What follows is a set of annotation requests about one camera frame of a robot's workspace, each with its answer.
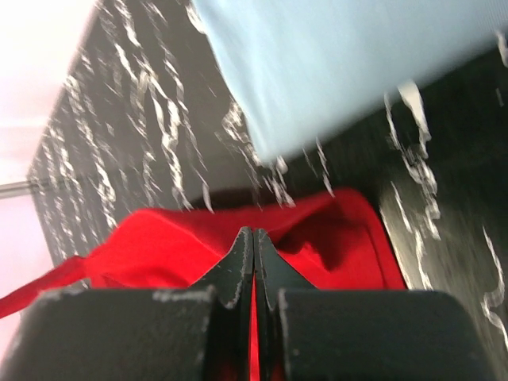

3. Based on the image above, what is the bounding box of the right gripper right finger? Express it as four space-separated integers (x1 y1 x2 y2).
253 229 314 379

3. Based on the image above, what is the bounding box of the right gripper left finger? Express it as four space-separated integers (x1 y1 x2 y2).
191 227 253 377

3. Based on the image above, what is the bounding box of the red t-shirt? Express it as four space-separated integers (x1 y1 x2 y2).
1 189 405 380

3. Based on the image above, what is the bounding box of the folded blue t-shirt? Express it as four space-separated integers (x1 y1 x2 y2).
193 1 507 163

